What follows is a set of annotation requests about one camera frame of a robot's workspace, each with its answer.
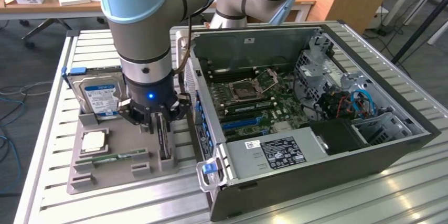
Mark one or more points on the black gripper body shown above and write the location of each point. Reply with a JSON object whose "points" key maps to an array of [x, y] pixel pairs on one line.
{"points": [[150, 100]]}

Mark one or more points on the black Nvidia graphics card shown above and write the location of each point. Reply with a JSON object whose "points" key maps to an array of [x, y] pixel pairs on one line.
{"points": [[162, 140]]}

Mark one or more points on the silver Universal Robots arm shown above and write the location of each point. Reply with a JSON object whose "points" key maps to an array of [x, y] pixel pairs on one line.
{"points": [[140, 37]]}

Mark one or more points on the grey plastic parts rack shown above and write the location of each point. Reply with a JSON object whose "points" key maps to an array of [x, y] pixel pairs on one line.
{"points": [[118, 140]]}

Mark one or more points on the hard disk in blue carrier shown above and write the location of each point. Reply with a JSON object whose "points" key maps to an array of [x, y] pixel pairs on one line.
{"points": [[97, 98]]}

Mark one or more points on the silver CPU chip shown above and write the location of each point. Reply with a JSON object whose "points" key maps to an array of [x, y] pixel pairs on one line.
{"points": [[92, 141]]}

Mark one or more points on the green RAM stick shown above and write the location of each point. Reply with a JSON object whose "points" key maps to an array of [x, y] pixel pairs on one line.
{"points": [[104, 159]]}

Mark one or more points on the CPU socket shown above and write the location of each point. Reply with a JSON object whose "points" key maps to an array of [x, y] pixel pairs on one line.
{"points": [[242, 91]]}

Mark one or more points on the blue expansion slot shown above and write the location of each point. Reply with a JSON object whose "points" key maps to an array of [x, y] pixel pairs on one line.
{"points": [[244, 123]]}

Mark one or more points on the black labelled RAM stick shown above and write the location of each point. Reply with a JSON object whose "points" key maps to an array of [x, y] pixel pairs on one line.
{"points": [[249, 108]]}

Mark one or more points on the blue case release latch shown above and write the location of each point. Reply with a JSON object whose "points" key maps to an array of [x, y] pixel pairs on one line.
{"points": [[208, 169]]}

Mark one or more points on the grey power supply unit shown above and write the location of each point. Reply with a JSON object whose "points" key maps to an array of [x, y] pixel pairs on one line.
{"points": [[244, 161]]}

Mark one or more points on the metal socket cover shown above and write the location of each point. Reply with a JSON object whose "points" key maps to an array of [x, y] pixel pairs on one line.
{"points": [[268, 79]]}

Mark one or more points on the green motherboard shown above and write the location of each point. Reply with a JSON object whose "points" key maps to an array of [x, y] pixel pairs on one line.
{"points": [[282, 108]]}

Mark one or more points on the black chair base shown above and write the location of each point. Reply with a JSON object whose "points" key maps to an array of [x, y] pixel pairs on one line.
{"points": [[29, 44]]}

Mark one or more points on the perforated metal drive cage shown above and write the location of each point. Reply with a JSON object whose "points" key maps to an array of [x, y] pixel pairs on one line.
{"points": [[314, 69]]}

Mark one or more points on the black plastic shroud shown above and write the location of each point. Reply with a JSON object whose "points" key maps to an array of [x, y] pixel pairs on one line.
{"points": [[336, 137]]}

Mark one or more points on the wooden office desk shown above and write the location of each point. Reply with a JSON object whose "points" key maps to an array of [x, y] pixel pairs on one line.
{"points": [[45, 7]]}

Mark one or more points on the black open PC case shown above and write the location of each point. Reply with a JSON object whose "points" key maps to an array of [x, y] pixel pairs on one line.
{"points": [[314, 182]]}

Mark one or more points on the metal disk bay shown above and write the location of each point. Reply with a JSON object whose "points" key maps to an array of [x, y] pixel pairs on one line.
{"points": [[381, 129]]}

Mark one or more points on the black tripod pole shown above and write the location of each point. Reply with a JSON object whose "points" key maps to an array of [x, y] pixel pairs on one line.
{"points": [[420, 33]]}

